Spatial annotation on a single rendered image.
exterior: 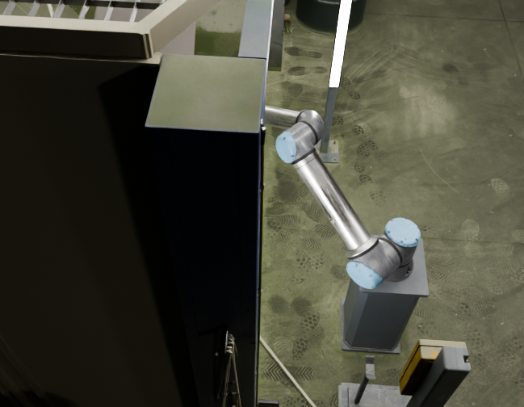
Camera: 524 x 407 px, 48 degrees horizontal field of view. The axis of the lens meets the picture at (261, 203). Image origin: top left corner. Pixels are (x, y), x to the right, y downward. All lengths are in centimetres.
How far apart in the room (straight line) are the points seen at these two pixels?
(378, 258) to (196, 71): 160
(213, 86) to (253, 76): 7
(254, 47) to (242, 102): 14
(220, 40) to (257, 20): 332
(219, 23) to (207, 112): 343
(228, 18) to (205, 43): 28
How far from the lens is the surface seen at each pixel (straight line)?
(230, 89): 99
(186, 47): 214
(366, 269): 244
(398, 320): 296
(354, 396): 230
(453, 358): 149
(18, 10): 418
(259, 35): 110
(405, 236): 254
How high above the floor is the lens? 294
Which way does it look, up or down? 52 degrees down
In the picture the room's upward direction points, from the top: 2 degrees clockwise
